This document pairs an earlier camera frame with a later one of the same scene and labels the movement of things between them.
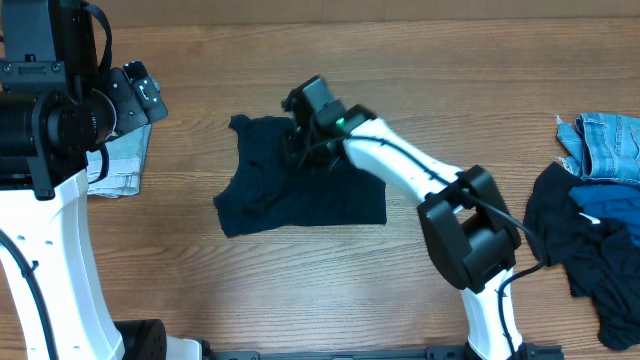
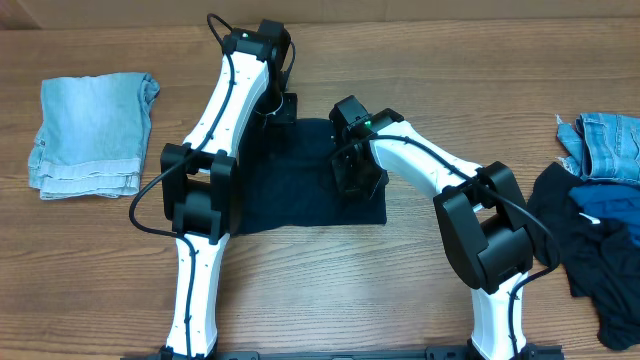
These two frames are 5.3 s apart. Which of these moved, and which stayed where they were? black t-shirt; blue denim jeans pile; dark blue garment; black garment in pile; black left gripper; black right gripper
Moved: black right gripper; black left gripper
Stayed: dark blue garment; black t-shirt; blue denim jeans pile; black garment in pile
